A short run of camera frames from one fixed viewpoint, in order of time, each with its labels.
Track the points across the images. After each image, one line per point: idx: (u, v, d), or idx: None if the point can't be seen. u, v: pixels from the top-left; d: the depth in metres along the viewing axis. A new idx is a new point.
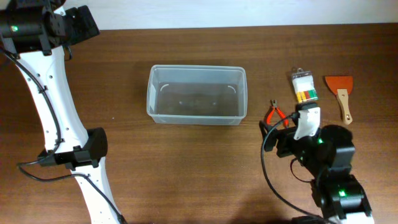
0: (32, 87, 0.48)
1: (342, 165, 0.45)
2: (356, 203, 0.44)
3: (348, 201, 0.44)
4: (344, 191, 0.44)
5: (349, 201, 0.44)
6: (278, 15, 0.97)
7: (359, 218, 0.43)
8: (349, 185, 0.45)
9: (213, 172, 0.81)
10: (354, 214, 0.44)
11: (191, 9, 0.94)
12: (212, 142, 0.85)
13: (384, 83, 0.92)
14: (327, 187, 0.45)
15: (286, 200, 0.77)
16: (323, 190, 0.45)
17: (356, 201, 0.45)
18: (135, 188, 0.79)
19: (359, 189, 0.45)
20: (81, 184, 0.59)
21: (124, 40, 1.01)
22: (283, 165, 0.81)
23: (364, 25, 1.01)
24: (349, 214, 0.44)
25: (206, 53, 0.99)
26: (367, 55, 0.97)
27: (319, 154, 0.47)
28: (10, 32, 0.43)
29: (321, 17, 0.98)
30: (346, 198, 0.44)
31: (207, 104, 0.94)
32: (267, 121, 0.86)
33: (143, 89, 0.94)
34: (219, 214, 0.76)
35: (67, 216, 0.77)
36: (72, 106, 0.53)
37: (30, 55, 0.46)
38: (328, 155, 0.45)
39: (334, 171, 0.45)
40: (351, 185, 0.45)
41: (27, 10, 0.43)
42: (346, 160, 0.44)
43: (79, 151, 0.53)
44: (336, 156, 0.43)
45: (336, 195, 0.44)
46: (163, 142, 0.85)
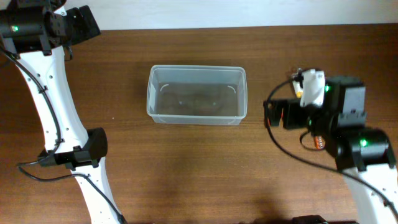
0: (32, 87, 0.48)
1: (354, 109, 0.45)
2: (378, 152, 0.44)
3: (369, 150, 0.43)
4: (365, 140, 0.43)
5: (370, 150, 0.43)
6: (279, 15, 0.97)
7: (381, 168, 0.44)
8: (369, 132, 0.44)
9: (213, 173, 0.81)
10: (375, 165, 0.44)
11: (191, 9, 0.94)
12: (212, 142, 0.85)
13: (384, 83, 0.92)
14: (342, 135, 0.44)
15: (286, 200, 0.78)
16: (339, 138, 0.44)
17: (378, 150, 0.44)
18: (136, 188, 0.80)
19: (382, 136, 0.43)
20: (81, 184, 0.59)
21: (124, 40, 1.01)
22: (283, 165, 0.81)
23: (364, 25, 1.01)
24: (370, 165, 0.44)
25: (206, 53, 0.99)
26: (367, 55, 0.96)
27: (333, 104, 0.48)
28: (11, 32, 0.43)
29: (321, 17, 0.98)
30: (367, 146, 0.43)
31: (208, 104, 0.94)
32: None
33: (143, 89, 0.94)
34: (219, 214, 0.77)
35: (68, 216, 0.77)
36: (72, 106, 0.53)
37: (30, 55, 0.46)
38: (339, 101, 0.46)
39: (349, 116, 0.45)
40: (372, 132, 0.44)
41: (27, 10, 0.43)
42: (358, 104, 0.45)
43: (79, 151, 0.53)
44: (345, 98, 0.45)
45: (356, 142, 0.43)
46: (163, 142, 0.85)
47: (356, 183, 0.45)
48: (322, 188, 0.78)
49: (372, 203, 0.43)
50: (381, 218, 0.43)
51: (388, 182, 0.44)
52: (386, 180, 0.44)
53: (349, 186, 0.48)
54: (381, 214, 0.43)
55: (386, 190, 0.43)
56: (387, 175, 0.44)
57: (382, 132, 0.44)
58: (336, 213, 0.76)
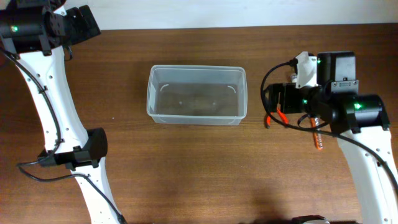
0: (32, 87, 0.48)
1: (345, 76, 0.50)
2: (372, 115, 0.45)
3: (364, 112, 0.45)
4: (359, 103, 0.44)
5: (365, 112, 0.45)
6: (279, 15, 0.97)
7: (375, 130, 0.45)
8: (364, 96, 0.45)
9: (213, 173, 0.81)
10: (370, 127, 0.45)
11: (191, 9, 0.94)
12: (212, 142, 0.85)
13: (384, 84, 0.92)
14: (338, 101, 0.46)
15: (286, 200, 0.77)
16: (335, 104, 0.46)
17: (372, 112, 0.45)
18: (136, 188, 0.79)
19: (376, 99, 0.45)
20: (81, 184, 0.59)
21: (124, 40, 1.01)
22: (283, 165, 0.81)
23: (364, 26, 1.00)
24: (365, 128, 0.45)
25: (206, 53, 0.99)
26: (367, 55, 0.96)
27: (324, 76, 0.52)
28: (10, 32, 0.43)
29: (321, 17, 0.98)
30: (362, 109, 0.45)
31: (208, 104, 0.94)
32: (267, 121, 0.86)
33: (143, 89, 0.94)
34: (219, 214, 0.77)
35: (68, 216, 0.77)
36: (72, 106, 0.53)
37: (30, 56, 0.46)
38: (331, 70, 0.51)
39: (341, 84, 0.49)
40: (366, 96, 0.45)
41: (26, 10, 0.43)
42: (349, 73, 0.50)
43: (79, 151, 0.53)
44: (337, 64, 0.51)
45: (351, 104, 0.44)
46: (163, 142, 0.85)
47: (351, 147, 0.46)
48: (322, 188, 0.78)
49: (368, 164, 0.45)
50: (376, 178, 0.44)
51: (382, 143, 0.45)
52: (380, 140, 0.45)
53: (344, 151, 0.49)
54: (377, 176, 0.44)
55: (380, 150, 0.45)
56: (380, 136, 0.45)
57: (376, 96, 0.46)
58: (336, 213, 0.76)
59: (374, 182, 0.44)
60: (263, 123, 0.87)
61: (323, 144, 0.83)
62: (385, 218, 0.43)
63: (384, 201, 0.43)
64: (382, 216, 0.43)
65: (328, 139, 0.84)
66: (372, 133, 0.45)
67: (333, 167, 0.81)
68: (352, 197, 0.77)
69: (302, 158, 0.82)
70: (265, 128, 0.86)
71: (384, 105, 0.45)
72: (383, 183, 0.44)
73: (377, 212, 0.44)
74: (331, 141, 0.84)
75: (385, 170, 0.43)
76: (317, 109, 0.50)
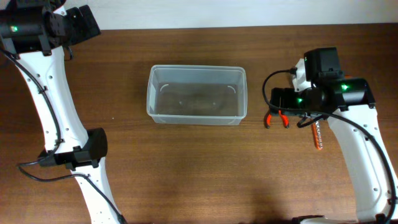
0: (32, 88, 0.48)
1: (333, 67, 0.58)
2: (359, 96, 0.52)
3: (351, 94, 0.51)
4: (346, 84, 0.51)
5: (352, 93, 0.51)
6: (278, 15, 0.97)
7: (363, 108, 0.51)
8: (349, 79, 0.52)
9: (213, 173, 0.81)
10: (356, 106, 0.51)
11: (191, 9, 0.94)
12: (212, 142, 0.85)
13: (384, 83, 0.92)
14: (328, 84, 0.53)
15: (286, 200, 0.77)
16: (325, 88, 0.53)
17: (360, 94, 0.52)
18: (136, 188, 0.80)
19: (362, 82, 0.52)
20: (81, 184, 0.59)
21: (124, 40, 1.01)
22: (283, 165, 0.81)
23: (364, 26, 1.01)
24: (354, 107, 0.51)
25: (206, 53, 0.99)
26: (367, 55, 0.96)
27: (313, 68, 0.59)
28: (10, 32, 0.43)
29: (321, 17, 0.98)
30: (349, 91, 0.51)
31: (207, 104, 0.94)
32: (268, 121, 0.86)
33: (143, 89, 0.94)
34: (219, 214, 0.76)
35: (68, 216, 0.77)
36: (72, 106, 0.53)
37: (29, 56, 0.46)
38: (318, 64, 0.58)
39: (329, 73, 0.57)
40: (353, 79, 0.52)
41: (26, 10, 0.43)
42: (334, 64, 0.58)
43: (79, 151, 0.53)
44: (322, 59, 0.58)
45: (338, 87, 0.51)
46: (163, 142, 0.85)
47: (341, 124, 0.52)
48: (322, 188, 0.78)
49: (357, 138, 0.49)
50: (365, 150, 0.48)
51: (369, 119, 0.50)
52: (367, 117, 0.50)
53: (337, 132, 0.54)
54: (365, 148, 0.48)
55: (368, 126, 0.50)
56: (367, 114, 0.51)
57: (362, 80, 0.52)
58: (336, 213, 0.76)
59: (362, 152, 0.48)
60: (263, 123, 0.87)
61: (323, 144, 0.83)
62: (374, 186, 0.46)
63: (373, 171, 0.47)
64: (372, 184, 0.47)
65: (327, 138, 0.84)
66: (359, 111, 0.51)
67: (333, 167, 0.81)
68: (352, 197, 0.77)
69: (302, 158, 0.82)
70: (265, 128, 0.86)
71: (369, 86, 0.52)
72: (371, 154, 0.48)
73: (367, 182, 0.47)
74: (331, 141, 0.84)
75: (372, 142, 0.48)
76: (313, 99, 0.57)
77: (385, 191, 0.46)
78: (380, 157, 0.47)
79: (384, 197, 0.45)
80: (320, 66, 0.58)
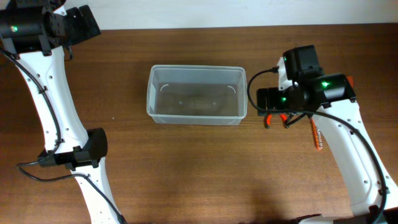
0: (32, 88, 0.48)
1: (311, 65, 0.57)
2: (341, 93, 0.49)
3: (332, 91, 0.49)
4: (327, 81, 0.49)
5: (333, 91, 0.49)
6: (278, 15, 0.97)
7: (345, 104, 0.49)
8: (329, 76, 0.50)
9: (213, 173, 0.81)
10: (339, 102, 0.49)
11: (191, 9, 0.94)
12: (212, 142, 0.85)
13: (384, 83, 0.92)
14: (308, 83, 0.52)
15: (286, 200, 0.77)
16: (306, 86, 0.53)
17: (341, 91, 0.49)
18: (137, 188, 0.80)
19: (341, 78, 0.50)
20: (81, 184, 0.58)
21: (124, 41, 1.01)
22: (283, 165, 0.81)
23: (364, 26, 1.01)
24: (335, 103, 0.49)
25: (206, 53, 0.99)
26: (367, 55, 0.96)
27: (292, 66, 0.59)
28: (10, 32, 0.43)
29: (321, 17, 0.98)
30: (330, 88, 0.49)
31: (208, 104, 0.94)
32: (268, 121, 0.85)
33: (143, 89, 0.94)
34: (219, 214, 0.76)
35: (68, 216, 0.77)
36: (72, 106, 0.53)
37: (30, 56, 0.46)
38: (296, 62, 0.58)
39: (310, 71, 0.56)
40: (333, 76, 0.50)
41: (26, 10, 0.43)
42: (313, 61, 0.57)
43: (79, 151, 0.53)
44: (300, 56, 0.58)
45: (318, 84, 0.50)
46: (163, 142, 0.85)
47: (324, 121, 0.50)
48: (322, 188, 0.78)
49: (341, 132, 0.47)
50: (351, 143, 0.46)
51: (352, 112, 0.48)
52: (350, 111, 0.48)
53: (322, 130, 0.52)
54: (351, 141, 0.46)
55: (352, 120, 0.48)
56: (350, 107, 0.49)
57: (342, 76, 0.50)
58: (336, 213, 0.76)
59: (349, 146, 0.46)
60: (263, 123, 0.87)
61: (323, 144, 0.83)
62: (365, 179, 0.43)
63: (360, 163, 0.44)
64: (362, 177, 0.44)
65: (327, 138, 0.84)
66: (341, 105, 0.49)
67: (333, 167, 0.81)
68: None
69: (302, 158, 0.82)
70: (265, 128, 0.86)
71: (347, 81, 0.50)
72: (357, 147, 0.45)
73: (357, 175, 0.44)
74: None
75: (357, 135, 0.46)
76: (296, 98, 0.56)
77: (376, 182, 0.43)
78: (367, 149, 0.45)
79: (375, 188, 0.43)
80: (300, 65, 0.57)
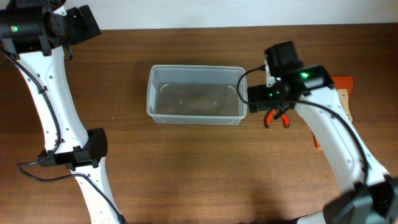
0: (32, 88, 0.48)
1: (291, 60, 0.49)
2: (320, 83, 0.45)
3: (310, 82, 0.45)
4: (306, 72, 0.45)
5: (313, 81, 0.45)
6: (278, 15, 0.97)
7: (324, 93, 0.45)
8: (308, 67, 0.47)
9: (213, 173, 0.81)
10: (319, 91, 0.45)
11: (191, 9, 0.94)
12: (212, 142, 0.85)
13: (384, 83, 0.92)
14: (286, 75, 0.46)
15: (285, 200, 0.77)
16: (285, 79, 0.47)
17: (319, 81, 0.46)
18: (137, 188, 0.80)
19: (319, 69, 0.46)
20: (81, 184, 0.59)
21: (124, 40, 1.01)
22: (283, 165, 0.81)
23: (364, 26, 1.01)
24: (316, 92, 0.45)
25: (206, 53, 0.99)
26: (367, 55, 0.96)
27: (272, 61, 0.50)
28: (11, 32, 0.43)
29: (321, 17, 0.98)
30: (309, 78, 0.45)
31: (207, 104, 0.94)
32: (268, 121, 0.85)
33: (143, 89, 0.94)
34: (219, 214, 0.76)
35: (69, 216, 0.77)
36: (72, 106, 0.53)
37: (30, 56, 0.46)
38: (277, 57, 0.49)
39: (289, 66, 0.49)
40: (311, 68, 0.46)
41: (26, 10, 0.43)
42: (292, 56, 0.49)
43: (79, 151, 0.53)
44: (280, 51, 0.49)
45: (296, 76, 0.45)
46: (163, 142, 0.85)
47: (305, 109, 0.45)
48: (322, 188, 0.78)
49: (321, 116, 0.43)
50: (331, 124, 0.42)
51: (331, 98, 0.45)
52: (329, 96, 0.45)
53: (303, 119, 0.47)
54: (331, 124, 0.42)
55: (331, 106, 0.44)
56: (329, 94, 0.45)
57: (320, 67, 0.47)
58: None
59: (329, 129, 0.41)
60: (263, 123, 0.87)
61: None
62: (348, 158, 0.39)
63: (342, 144, 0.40)
64: (345, 157, 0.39)
65: None
66: (321, 93, 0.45)
67: None
68: None
69: (302, 158, 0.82)
70: (264, 128, 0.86)
71: (327, 72, 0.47)
72: (338, 127, 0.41)
73: (340, 155, 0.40)
74: None
75: (337, 118, 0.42)
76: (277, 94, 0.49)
77: (359, 162, 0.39)
78: (347, 129, 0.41)
79: (359, 167, 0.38)
80: (279, 59, 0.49)
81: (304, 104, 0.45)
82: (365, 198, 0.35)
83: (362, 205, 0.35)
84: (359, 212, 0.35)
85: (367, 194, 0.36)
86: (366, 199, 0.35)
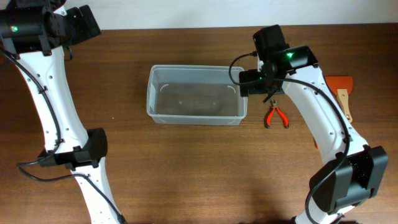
0: (32, 88, 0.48)
1: (278, 43, 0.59)
2: (305, 62, 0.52)
3: (295, 61, 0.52)
4: (291, 51, 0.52)
5: (298, 60, 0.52)
6: (278, 15, 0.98)
7: (308, 70, 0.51)
8: (293, 48, 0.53)
9: (213, 172, 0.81)
10: (303, 69, 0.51)
11: (191, 9, 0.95)
12: (212, 141, 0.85)
13: (385, 83, 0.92)
14: (274, 56, 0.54)
15: (286, 200, 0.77)
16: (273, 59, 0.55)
17: (303, 60, 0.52)
18: (137, 188, 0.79)
19: (304, 48, 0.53)
20: (81, 184, 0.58)
21: (124, 40, 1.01)
22: (283, 165, 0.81)
23: (362, 26, 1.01)
24: (301, 70, 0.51)
25: (206, 53, 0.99)
26: (367, 54, 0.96)
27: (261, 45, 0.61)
28: (11, 32, 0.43)
29: (321, 17, 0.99)
30: (294, 58, 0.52)
31: (207, 104, 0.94)
32: (268, 121, 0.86)
33: (143, 89, 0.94)
34: (219, 214, 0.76)
35: (68, 216, 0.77)
36: (72, 106, 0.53)
37: (30, 56, 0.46)
38: (265, 40, 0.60)
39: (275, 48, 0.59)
40: (296, 48, 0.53)
41: (26, 10, 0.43)
42: (278, 38, 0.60)
43: (79, 151, 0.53)
44: (267, 35, 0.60)
45: (282, 55, 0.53)
46: (163, 142, 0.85)
47: (292, 87, 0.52)
48: None
49: (306, 94, 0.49)
50: (316, 102, 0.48)
51: (314, 76, 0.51)
52: (313, 74, 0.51)
53: (292, 98, 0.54)
54: (316, 101, 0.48)
55: (316, 82, 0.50)
56: (313, 72, 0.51)
57: (305, 47, 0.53)
58: None
59: (314, 106, 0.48)
60: (263, 123, 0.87)
61: None
62: (330, 131, 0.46)
63: (326, 118, 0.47)
64: (328, 130, 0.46)
65: None
66: (306, 72, 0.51)
67: None
68: None
69: (302, 158, 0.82)
70: (265, 128, 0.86)
71: (311, 51, 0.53)
72: (323, 105, 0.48)
73: (323, 129, 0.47)
74: None
75: (321, 96, 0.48)
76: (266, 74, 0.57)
77: (340, 132, 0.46)
78: (330, 106, 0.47)
79: (340, 138, 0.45)
80: (267, 42, 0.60)
81: (290, 82, 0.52)
82: (346, 167, 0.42)
83: (342, 173, 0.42)
84: (341, 180, 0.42)
85: (347, 165, 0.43)
86: (346, 168, 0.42)
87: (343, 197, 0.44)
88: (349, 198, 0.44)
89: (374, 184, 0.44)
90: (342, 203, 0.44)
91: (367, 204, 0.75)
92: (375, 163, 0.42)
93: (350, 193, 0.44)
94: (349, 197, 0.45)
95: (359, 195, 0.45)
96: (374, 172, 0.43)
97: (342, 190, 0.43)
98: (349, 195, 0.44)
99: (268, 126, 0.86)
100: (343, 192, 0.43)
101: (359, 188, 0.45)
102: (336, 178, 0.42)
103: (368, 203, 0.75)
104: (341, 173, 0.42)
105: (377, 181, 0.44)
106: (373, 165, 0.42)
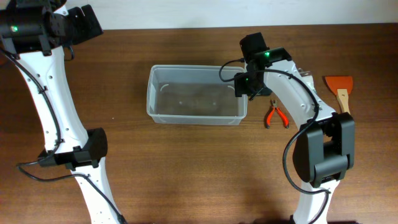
0: (32, 88, 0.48)
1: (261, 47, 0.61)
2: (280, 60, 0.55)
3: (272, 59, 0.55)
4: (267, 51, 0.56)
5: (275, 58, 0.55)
6: (278, 15, 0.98)
7: (283, 63, 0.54)
8: (272, 50, 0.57)
9: (213, 172, 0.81)
10: (279, 62, 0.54)
11: (191, 9, 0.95)
12: (211, 141, 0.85)
13: (384, 83, 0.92)
14: (255, 56, 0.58)
15: (286, 200, 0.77)
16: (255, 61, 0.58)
17: (280, 58, 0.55)
18: (137, 188, 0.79)
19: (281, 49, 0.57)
20: (81, 185, 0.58)
21: (125, 40, 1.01)
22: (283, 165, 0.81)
23: (362, 26, 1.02)
24: (276, 63, 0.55)
25: (206, 53, 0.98)
26: (367, 54, 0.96)
27: (245, 48, 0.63)
28: (10, 32, 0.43)
29: (320, 17, 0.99)
30: (271, 56, 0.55)
31: (207, 104, 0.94)
32: (267, 121, 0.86)
33: (143, 89, 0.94)
34: (219, 214, 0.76)
35: (69, 216, 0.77)
36: (71, 106, 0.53)
37: (30, 56, 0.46)
38: (249, 44, 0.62)
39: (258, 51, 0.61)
40: (275, 50, 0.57)
41: (26, 10, 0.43)
42: (262, 44, 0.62)
43: (79, 151, 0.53)
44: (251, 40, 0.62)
45: (261, 55, 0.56)
46: (164, 141, 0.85)
47: (270, 77, 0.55)
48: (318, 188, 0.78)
49: (281, 79, 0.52)
50: (288, 83, 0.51)
51: (288, 65, 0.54)
52: (287, 65, 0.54)
53: (273, 89, 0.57)
54: (288, 83, 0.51)
55: (289, 70, 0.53)
56: (287, 63, 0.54)
57: (282, 49, 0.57)
58: (336, 213, 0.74)
59: (287, 86, 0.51)
60: (263, 123, 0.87)
61: None
62: (301, 104, 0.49)
63: (297, 94, 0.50)
64: (300, 103, 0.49)
65: None
66: (281, 63, 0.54)
67: None
68: (353, 197, 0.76)
69: None
70: (264, 128, 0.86)
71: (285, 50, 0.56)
72: (294, 84, 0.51)
73: (295, 104, 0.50)
74: None
75: (293, 79, 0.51)
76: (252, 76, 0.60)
77: (310, 104, 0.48)
78: (300, 84, 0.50)
79: (310, 109, 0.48)
80: (251, 46, 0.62)
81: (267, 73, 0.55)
82: (316, 130, 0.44)
83: (313, 135, 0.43)
84: (313, 142, 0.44)
85: (318, 128, 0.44)
86: (317, 131, 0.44)
87: (322, 165, 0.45)
88: (328, 166, 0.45)
89: (347, 149, 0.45)
90: (321, 171, 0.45)
91: (366, 204, 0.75)
92: (343, 127, 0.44)
93: (328, 162, 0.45)
94: (328, 165, 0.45)
95: (336, 163, 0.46)
96: (345, 135, 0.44)
97: (318, 155, 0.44)
98: (328, 163, 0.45)
99: (268, 126, 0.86)
100: (319, 158, 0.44)
101: (336, 157, 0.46)
102: (308, 139, 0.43)
103: (368, 203, 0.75)
104: (312, 136, 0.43)
105: (349, 145, 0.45)
106: (342, 129, 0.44)
